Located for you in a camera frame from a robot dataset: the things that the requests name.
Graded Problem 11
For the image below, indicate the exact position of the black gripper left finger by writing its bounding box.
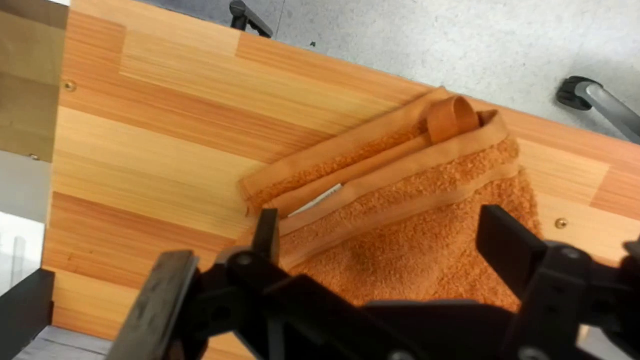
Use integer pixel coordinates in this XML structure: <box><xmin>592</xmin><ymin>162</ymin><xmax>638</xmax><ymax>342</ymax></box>
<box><xmin>253</xmin><ymin>208</ymin><xmax>280</xmax><ymax>259</ymax></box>

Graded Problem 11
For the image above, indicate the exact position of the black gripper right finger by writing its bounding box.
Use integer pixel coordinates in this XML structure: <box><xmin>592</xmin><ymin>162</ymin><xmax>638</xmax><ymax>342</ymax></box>
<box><xmin>477</xmin><ymin>203</ymin><xmax>549</xmax><ymax>293</ymax></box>

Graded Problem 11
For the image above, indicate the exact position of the orange towel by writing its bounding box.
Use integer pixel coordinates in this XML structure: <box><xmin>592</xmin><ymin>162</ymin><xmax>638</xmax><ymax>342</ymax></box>
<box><xmin>240</xmin><ymin>89</ymin><xmax>541</xmax><ymax>309</ymax></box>

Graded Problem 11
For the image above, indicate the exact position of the grey office chair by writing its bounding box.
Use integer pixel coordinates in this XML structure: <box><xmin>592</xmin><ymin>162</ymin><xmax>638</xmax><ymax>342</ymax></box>
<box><xmin>556</xmin><ymin>75</ymin><xmax>640</xmax><ymax>144</ymax></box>

